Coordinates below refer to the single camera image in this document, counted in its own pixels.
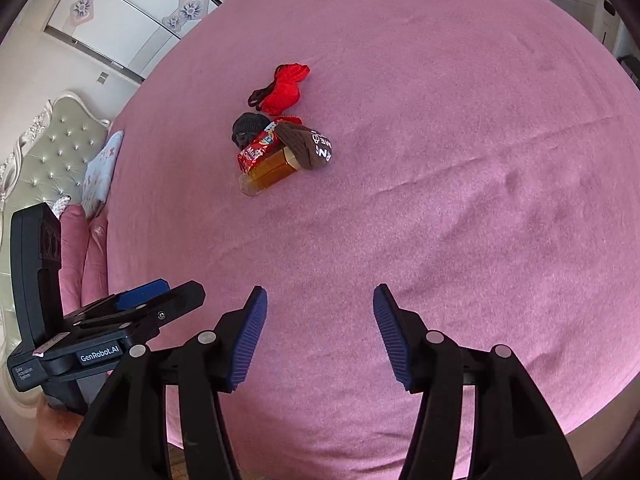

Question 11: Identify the dark grey knit sock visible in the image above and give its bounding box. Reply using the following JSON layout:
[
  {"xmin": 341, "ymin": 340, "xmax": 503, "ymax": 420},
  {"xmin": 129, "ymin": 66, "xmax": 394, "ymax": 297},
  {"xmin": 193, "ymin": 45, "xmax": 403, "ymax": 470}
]
[{"xmin": 231, "ymin": 112, "xmax": 271, "ymax": 148}]

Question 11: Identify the red and black cloth bundle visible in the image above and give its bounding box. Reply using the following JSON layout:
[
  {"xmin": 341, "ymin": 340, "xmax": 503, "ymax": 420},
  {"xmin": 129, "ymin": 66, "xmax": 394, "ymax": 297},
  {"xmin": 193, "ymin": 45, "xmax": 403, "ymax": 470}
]
[{"xmin": 248, "ymin": 63, "xmax": 311, "ymax": 115}]

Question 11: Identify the white flower wardrobe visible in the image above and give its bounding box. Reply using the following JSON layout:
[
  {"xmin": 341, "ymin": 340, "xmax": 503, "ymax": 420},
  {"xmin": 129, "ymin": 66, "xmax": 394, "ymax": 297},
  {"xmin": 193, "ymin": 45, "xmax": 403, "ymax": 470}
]
[{"xmin": 44, "ymin": 0, "xmax": 221, "ymax": 83}]

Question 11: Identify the person's left hand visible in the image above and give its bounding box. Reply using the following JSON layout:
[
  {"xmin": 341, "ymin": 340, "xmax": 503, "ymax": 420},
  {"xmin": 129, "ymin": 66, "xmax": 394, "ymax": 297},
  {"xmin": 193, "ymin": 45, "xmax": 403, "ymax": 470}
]
[{"xmin": 37, "ymin": 401, "xmax": 85, "ymax": 458}]

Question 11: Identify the amber liquid bottle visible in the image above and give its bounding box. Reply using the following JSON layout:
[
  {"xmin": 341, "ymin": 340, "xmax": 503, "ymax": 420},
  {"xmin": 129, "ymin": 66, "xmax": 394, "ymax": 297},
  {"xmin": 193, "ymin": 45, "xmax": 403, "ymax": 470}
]
[{"xmin": 239, "ymin": 147, "xmax": 299, "ymax": 197}]

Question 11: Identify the green tufted headboard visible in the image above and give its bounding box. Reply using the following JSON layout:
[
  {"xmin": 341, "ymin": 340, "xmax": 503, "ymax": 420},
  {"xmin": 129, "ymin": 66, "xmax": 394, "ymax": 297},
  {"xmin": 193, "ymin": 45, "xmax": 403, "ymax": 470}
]
[{"xmin": 0, "ymin": 91, "xmax": 111, "ymax": 356}]

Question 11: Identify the red snack wrapper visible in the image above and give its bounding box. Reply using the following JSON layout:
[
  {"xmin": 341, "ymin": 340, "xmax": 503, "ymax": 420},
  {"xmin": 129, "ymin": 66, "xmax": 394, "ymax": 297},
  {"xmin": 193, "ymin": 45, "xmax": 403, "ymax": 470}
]
[{"xmin": 237, "ymin": 119, "xmax": 288, "ymax": 172}]

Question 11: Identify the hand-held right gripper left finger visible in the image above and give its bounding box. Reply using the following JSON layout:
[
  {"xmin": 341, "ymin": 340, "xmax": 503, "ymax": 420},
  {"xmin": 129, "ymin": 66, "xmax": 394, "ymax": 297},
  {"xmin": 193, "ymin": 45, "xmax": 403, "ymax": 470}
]
[{"xmin": 57, "ymin": 285, "xmax": 268, "ymax": 480}]

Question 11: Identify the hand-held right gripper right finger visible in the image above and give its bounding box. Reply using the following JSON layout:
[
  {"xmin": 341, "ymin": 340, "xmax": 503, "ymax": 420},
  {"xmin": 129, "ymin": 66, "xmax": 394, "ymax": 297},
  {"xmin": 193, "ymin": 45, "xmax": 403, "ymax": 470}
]
[{"xmin": 372, "ymin": 282, "xmax": 583, "ymax": 480}]

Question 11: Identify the white air purifier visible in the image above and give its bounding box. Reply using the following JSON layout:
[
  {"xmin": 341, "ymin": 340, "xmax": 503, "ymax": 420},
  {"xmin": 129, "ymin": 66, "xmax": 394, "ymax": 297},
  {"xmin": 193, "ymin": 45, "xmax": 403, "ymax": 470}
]
[{"xmin": 592, "ymin": 0, "xmax": 626, "ymax": 53}]

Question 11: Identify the blue patterned pillow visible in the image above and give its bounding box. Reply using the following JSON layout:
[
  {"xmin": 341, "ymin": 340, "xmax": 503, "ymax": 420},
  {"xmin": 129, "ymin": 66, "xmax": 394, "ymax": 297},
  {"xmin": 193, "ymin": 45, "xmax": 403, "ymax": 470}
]
[{"xmin": 80, "ymin": 130, "xmax": 125, "ymax": 221}]

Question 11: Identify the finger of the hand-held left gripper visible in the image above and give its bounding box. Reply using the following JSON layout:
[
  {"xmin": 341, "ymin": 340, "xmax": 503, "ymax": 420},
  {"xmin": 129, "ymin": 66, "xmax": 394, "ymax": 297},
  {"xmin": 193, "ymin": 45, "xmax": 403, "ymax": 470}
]
[
  {"xmin": 75, "ymin": 281, "xmax": 206, "ymax": 333},
  {"xmin": 107, "ymin": 278, "xmax": 171, "ymax": 311}
]

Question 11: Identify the brown lettered sock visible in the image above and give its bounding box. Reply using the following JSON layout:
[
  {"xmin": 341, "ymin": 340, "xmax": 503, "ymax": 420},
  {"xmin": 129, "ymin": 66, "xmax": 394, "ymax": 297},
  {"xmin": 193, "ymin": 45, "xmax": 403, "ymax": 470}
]
[{"xmin": 276, "ymin": 121, "xmax": 335, "ymax": 171}]

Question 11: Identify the folded pink quilt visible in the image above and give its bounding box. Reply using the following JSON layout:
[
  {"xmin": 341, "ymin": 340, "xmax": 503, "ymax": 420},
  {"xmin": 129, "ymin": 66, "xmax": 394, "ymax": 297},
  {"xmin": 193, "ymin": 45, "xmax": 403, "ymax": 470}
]
[{"xmin": 59, "ymin": 204, "xmax": 111, "ymax": 306}]

